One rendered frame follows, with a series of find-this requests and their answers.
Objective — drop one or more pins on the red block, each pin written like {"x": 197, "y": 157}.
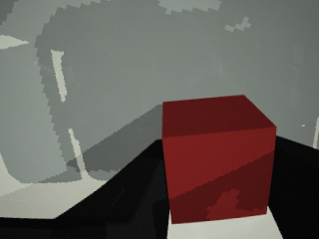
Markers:
{"x": 218, "y": 155}

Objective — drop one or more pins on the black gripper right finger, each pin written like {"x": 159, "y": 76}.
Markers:
{"x": 294, "y": 194}

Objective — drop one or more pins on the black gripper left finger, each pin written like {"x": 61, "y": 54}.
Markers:
{"x": 133, "y": 205}

